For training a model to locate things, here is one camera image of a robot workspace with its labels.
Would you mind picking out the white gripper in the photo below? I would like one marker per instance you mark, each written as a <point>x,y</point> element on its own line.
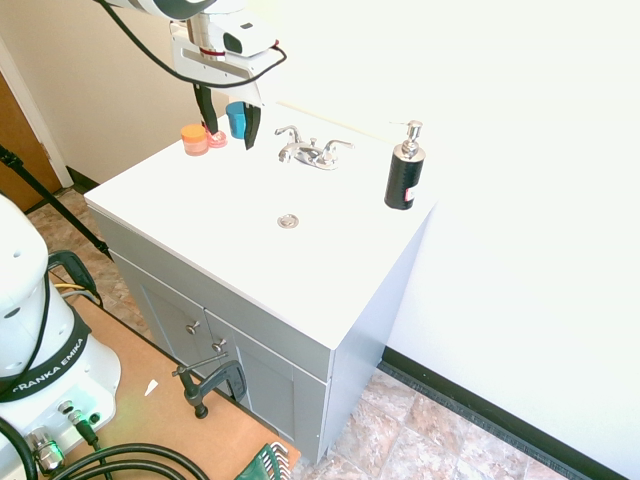
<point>210,70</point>

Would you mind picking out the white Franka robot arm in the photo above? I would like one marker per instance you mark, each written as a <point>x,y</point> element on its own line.
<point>35,345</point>

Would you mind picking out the blue plastic cup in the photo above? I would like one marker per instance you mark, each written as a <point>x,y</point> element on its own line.
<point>235,120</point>

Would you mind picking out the pink lid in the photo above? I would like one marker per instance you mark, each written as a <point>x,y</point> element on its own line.
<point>220,141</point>

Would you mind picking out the orange lidded jar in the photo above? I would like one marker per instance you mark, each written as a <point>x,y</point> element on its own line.
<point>194,140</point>

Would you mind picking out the chrome faucet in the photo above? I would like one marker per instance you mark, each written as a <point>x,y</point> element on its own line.
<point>305,155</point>

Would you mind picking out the chrome sink drain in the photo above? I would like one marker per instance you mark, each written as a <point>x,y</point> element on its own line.
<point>288,220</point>

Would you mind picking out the white sink countertop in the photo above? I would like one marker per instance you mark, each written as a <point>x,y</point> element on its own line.
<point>240,240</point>

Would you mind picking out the black chrome soap dispenser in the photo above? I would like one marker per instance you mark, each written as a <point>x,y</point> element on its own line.
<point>402,175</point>

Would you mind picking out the black tripod leg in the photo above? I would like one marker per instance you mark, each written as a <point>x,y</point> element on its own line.
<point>50,200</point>

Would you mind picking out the brown wooden door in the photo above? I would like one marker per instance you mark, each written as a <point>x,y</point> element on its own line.
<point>20,150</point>

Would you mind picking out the round metal cabinet knob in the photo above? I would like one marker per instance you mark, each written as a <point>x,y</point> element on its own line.
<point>193,327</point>
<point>218,345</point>

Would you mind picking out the grey vanity cabinet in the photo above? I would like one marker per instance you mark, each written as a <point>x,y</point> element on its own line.
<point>280,380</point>

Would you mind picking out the black metal C-clamp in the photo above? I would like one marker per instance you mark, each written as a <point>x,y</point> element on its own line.
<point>197,390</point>

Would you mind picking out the white paper scrap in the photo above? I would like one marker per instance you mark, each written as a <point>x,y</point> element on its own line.
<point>151,388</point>

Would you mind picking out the brown wooden mounting board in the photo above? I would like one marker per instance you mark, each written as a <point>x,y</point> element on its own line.
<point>165,415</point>

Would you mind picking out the green hex key set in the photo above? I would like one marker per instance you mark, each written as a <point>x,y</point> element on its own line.
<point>265,465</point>

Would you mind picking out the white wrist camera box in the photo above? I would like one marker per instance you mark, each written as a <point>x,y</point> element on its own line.
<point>247,37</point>

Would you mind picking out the white door frame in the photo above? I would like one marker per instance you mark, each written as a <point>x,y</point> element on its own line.
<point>40,125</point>

